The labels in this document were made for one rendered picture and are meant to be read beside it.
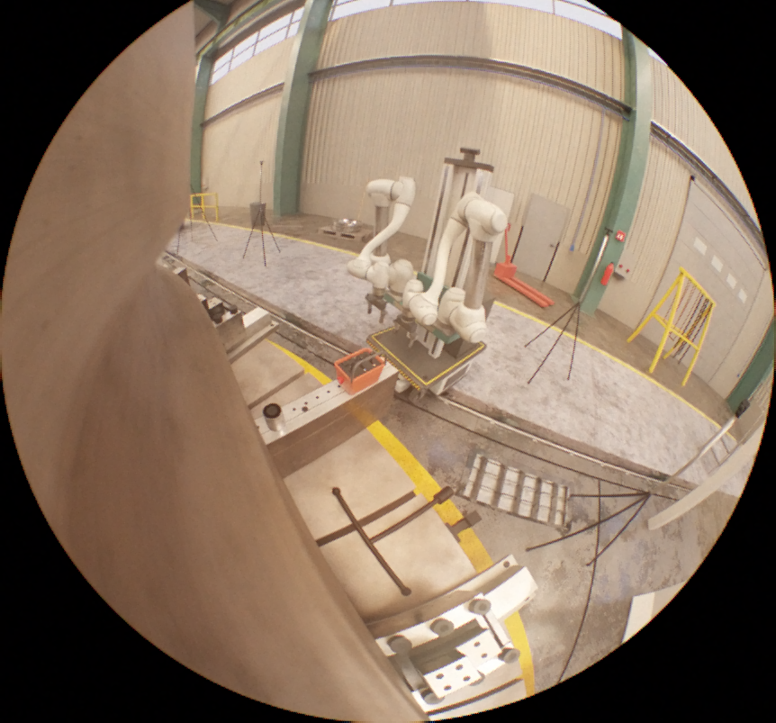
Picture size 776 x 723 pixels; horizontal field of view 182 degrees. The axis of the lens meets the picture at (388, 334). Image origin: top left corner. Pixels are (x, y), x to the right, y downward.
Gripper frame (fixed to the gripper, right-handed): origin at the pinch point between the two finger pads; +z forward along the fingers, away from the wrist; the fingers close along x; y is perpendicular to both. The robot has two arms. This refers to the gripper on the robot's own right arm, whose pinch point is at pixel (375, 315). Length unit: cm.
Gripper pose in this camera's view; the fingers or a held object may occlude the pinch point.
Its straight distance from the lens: 166.0
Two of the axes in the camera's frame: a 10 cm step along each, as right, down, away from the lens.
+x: -6.4, -5.3, 5.6
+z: -1.4, 8.0, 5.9
